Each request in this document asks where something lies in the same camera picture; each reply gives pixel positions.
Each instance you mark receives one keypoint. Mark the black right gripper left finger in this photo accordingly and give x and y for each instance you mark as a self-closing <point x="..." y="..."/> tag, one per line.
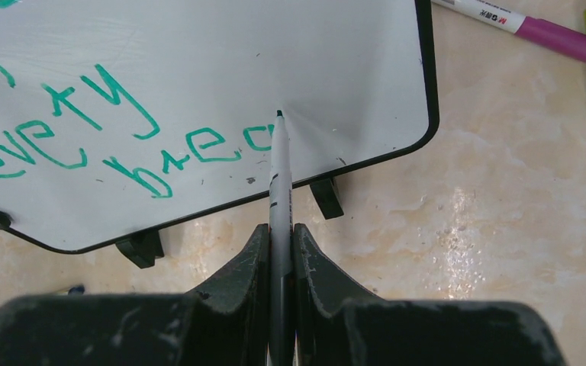
<point x="222" y="321"/>

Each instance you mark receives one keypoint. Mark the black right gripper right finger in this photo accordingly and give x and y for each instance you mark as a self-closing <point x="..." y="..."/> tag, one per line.
<point x="340" y="322"/>

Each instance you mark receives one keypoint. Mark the green cap marker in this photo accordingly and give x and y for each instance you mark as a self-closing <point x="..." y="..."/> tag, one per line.
<point x="281" y="332"/>

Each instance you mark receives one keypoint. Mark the white whiteboard black frame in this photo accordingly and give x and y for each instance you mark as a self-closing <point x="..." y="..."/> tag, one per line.
<point x="118" y="117"/>

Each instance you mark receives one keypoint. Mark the purple cap marker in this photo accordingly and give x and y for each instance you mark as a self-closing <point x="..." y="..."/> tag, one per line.
<point x="568" y="42"/>

